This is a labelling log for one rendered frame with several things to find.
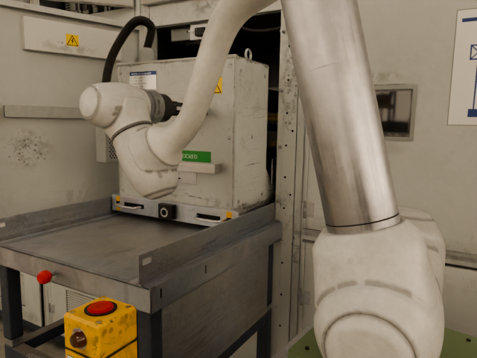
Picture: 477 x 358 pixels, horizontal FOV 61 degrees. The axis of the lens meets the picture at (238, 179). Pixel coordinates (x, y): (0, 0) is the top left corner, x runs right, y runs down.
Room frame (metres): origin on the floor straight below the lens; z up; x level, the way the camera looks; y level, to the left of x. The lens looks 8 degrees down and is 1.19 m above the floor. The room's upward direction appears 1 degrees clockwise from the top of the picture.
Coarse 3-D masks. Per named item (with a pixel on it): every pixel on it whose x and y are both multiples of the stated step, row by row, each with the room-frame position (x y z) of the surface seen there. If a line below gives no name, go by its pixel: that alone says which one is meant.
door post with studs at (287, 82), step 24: (288, 48) 1.39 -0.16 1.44; (288, 72) 1.39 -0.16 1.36; (288, 96) 1.39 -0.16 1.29; (288, 120) 1.38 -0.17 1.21; (288, 144) 1.38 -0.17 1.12; (288, 168) 1.38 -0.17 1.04; (288, 192) 1.38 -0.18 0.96; (288, 216) 1.38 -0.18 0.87; (288, 240) 1.38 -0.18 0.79; (288, 264) 1.37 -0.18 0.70; (288, 288) 1.37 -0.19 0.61; (288, 312) 1.37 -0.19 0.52
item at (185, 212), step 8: (112, 200) 1.46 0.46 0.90; (128, 200) 1.42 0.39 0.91; (136, 200) 1.40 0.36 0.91; (144, 200) 1.38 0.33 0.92; (152, 200) 1.36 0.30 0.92; (160, 200) 1.35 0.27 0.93; (112, 208) 1.46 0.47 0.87; (144, 208) 1.38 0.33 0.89; (152, 208) 1.36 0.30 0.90; (176, 208) 1.31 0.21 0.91; (184, 208) 1.30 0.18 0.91; (192, 208) 1.28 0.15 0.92; (200, 208) 1.26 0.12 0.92; (208, 208) 1.25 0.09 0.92; (216, 208) 1.24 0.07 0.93; (152, 216) 1.36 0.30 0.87; (176, 216) 1.31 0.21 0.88; (184, 216) 1.30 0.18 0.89; (192, 216) 1.28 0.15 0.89; (200, 216) 1.27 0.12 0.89; (208, 216) 1.25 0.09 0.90; (216, 216) 1.23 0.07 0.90; (232, 216) 1.21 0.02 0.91; (200, 224) 1.26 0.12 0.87; (208, 224) 1.25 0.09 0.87
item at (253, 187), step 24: (240, 72) 1.24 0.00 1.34; (264, 72) 1.38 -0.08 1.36; (240, 96) 1.24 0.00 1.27; (264, 96) 1.39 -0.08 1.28; (240, 120) 1.25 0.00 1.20; (264, 120) 1.39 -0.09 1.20; (240, 144) 1.25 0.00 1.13; (264, 144) 1.40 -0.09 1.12; (240, 168) 1.25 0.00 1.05; (264, 168) 1.40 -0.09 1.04; (240, 192) 1.25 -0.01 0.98; (264, 192) 1.40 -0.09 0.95
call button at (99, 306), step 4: (104, 300) 0.62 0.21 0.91; (92, 304) 0.60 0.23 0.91; (96, 304) 0.60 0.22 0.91; (100, 304) 0.60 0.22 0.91; (104, 304) 0.60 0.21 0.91; (108, 304) 0.60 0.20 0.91; (112, 304) 0.61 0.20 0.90; (88, 308) 0.59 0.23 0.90; (92, 308) 0.59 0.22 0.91; (96, 308) 0.59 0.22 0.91; (100, 308) 0.59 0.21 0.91; (104, 308) 0.59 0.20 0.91; (108, 308) 0.59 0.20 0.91; (112, 308) 0.60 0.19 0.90; (92, 312) 0.58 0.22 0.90; (96, 312) 0.58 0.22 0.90; (100, 312) 0.58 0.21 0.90; (104, 312) 0.58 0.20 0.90
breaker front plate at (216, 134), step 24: (120, 72) 1.45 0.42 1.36; (168, 72) 1.34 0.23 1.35; (168, 96) 1.34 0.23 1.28; (216, 96) 1.25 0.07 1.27; (168, 120) 1.34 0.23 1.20; (216, 120) 1.25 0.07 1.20; (192, 144) 1.29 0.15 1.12; (216, 144) 1.25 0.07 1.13; (120, 168) 1.45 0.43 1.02; (120, 192) 1.46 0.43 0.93; (192, 192) 1.29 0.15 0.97; (216, 192) 1.25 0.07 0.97
